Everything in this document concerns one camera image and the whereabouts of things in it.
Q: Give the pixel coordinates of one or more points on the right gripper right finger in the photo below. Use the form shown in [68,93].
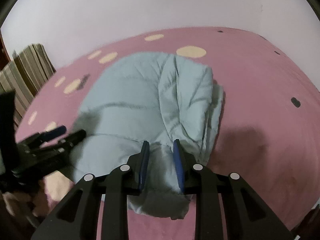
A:
[226,206]

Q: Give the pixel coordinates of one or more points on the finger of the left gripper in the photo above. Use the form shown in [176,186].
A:
[37,139]
[62,142]

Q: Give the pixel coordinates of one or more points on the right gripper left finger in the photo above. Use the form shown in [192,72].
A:
[97,206]

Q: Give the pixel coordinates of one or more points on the light blue puffer jacket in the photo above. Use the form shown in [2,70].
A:
[154,97]

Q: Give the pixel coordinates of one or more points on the striped green brown curtain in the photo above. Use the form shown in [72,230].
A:
[26,74]

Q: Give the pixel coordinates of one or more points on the pink dotted bed sheet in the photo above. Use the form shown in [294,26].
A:
[269,130]

